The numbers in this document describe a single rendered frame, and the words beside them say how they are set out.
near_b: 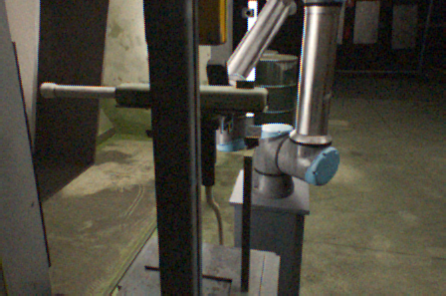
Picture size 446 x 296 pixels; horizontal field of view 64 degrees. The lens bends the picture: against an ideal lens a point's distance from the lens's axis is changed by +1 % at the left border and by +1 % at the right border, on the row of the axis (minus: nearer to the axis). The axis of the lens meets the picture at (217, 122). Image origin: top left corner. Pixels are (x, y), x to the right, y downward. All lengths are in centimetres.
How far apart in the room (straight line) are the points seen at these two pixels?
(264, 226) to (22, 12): 124
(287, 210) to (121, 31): 286
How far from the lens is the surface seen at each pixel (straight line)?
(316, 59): 122
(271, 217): 144
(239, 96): 67
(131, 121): 398
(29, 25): 159
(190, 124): 50
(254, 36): 120
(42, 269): 115
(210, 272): 84
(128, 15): 380
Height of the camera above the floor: 133
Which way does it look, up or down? 17 degrees down
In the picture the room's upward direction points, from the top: straight up
